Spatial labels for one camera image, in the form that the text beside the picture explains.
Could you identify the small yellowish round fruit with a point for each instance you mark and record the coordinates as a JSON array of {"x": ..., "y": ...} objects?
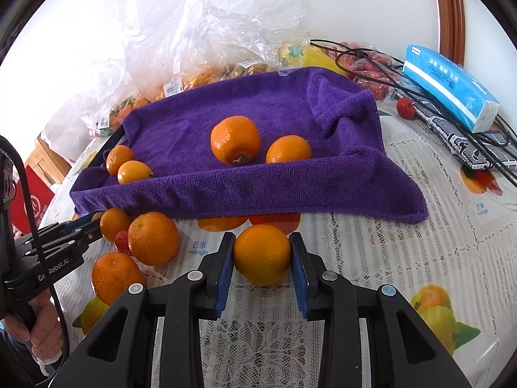
[{"x": 97, "y": 216}]

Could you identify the red paper bag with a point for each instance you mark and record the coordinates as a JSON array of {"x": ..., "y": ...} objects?
[{"x": 32, "y": 202}]

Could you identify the crumpled clear plastic bag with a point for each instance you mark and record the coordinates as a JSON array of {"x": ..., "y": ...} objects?
[{"x": 202, "y": 28}]

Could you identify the wooden chair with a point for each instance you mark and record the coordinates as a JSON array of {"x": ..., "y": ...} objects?
[{"x": 48, "y": 157}]

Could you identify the clear bag of red fruits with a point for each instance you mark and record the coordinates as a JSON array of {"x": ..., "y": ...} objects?
[{"x": 363, "y": 72}]

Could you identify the clear bag of tan fruits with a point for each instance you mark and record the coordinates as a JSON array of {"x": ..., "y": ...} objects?
[{"x": 250, "y": 68}]

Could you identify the brown wooden door frame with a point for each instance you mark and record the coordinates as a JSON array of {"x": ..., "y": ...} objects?
[{"x": 450, "y": 16}]

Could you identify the person's left hand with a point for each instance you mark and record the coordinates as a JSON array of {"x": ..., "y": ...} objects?
[{"x": 46, "y": 327}]

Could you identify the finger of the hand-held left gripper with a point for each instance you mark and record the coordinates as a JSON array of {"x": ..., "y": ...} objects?
[
  {"x": 80, "y": 221},
  {"x": 72, "y": 244}
]

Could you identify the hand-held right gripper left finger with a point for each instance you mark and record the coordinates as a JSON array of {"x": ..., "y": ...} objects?
[{"x": 224, "y": 275}]

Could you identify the black tray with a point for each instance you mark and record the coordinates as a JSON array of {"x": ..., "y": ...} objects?
[{"x": 109, "y": 141}]

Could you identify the small red fruit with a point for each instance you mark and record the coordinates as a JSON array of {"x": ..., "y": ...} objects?
[
  {"x": 405, "y": 108},
  {"x": 122, "y": 242}
]

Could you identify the yellow fruit bag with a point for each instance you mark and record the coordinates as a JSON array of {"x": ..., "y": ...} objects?
[{"x": 315, "y": 54}]

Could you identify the white plastic bag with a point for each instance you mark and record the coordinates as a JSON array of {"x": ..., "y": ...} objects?
[{"x": 68, "y": 129}]

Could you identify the clear bag of mandarins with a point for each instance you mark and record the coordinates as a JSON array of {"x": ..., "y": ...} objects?
[{"x": 121, "y": 113}]

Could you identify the large mandarin orange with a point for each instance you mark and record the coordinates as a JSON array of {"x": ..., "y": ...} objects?
[{"x": 235, "y": 139}]

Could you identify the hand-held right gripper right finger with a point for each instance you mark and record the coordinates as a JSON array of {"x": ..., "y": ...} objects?
[{"x": 301, "y": 287}]

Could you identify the clear bag of kumquats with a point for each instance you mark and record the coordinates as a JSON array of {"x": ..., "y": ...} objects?
[{"x": 190, "y": 79}]

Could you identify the purple towel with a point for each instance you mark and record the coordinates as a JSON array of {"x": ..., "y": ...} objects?
[{"x": 242, "y": 194}]

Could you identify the grey patterned pouch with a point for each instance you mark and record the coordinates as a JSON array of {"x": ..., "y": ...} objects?
[{"x": 464, "y": 145}]

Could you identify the blue tissue pack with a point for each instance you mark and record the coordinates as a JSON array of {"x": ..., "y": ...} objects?
[{"x": 444, "y": 85}]

